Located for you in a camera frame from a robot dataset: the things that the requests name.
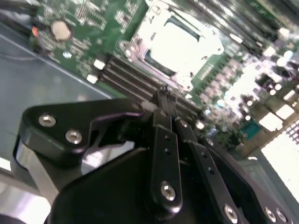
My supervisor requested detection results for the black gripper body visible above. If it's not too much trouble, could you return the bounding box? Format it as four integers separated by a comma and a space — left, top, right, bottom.
50, 147, 221, 224

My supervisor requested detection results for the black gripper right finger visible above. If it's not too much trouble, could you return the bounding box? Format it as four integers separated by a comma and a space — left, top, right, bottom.
167, 89, 294, 224

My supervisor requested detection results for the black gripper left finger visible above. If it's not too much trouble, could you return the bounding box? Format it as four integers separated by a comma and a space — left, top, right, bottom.
11, 87, 184, 215

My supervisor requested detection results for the metal socket cover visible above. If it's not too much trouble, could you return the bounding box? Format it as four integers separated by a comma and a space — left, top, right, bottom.
132, 6, 225, 91

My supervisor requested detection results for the silver CPU plate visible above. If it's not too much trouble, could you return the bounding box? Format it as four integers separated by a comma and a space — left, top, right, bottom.
142, 16, 204, 79

